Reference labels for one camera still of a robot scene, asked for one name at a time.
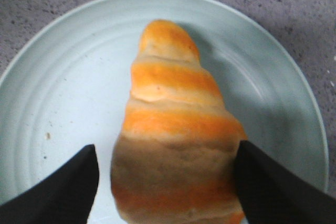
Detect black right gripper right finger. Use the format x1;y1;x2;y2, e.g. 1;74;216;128
234;141;335;223

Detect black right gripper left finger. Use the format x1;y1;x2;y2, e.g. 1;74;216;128
1;144;99;223

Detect golden croissant bread roll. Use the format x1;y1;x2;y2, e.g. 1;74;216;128
111;20;247;223

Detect light green plate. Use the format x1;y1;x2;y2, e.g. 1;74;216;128
1;0;329;223

